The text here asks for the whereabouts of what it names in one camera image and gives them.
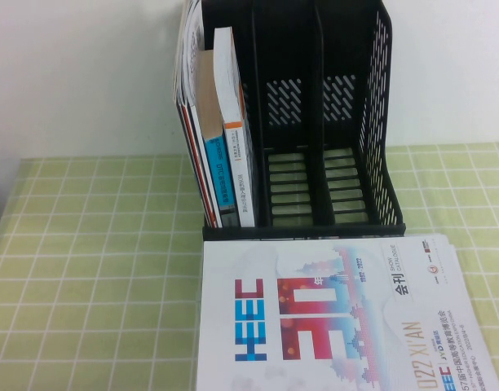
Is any HEEC show catalogue book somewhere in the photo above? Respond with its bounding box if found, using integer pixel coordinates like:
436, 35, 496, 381
196, 235, 499, 391

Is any white book with orange band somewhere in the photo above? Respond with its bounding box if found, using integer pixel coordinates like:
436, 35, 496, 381
214, 26, 257, 228

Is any blue spine book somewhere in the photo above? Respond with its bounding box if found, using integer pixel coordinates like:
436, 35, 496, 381
197, 49, 239, 227

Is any black plastic book holder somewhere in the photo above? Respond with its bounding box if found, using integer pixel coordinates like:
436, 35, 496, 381
176, 0, 408, 242

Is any thin red striped magazine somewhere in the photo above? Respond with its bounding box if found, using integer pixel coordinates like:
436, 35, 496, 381
179, 99, 223, 228

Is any curled white magazine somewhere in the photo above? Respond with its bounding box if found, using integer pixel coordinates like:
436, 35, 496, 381
171, 0, 206, 108

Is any green checked tablecloth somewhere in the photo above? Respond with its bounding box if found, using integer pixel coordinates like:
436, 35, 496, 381
0, 140, 499, 391

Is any white booklet with small text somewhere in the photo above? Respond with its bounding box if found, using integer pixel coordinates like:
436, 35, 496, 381
435, 232, 465, 282

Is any white paper sheet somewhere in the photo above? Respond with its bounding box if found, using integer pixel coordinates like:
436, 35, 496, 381
443, 243, 475, 309

